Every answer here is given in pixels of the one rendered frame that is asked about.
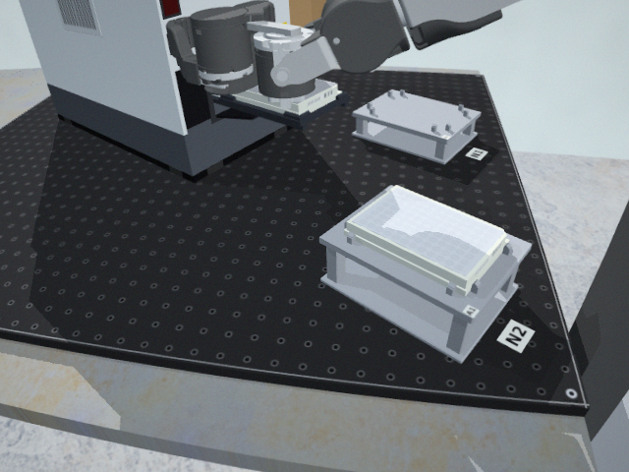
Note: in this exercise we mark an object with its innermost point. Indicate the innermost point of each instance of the black perforated breadboard table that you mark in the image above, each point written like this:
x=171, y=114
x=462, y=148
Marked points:
x=107, y=254

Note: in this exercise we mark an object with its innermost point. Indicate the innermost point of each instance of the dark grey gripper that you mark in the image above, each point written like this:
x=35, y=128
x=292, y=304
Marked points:
x=223, y=38

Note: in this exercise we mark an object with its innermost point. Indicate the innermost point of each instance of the grey foil seal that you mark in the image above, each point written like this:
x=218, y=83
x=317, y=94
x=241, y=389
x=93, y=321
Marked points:
x=320, y=86

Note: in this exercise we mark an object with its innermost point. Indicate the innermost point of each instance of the white label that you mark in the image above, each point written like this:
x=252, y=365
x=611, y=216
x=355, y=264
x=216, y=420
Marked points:
x=516, y=336
x=476, y=153

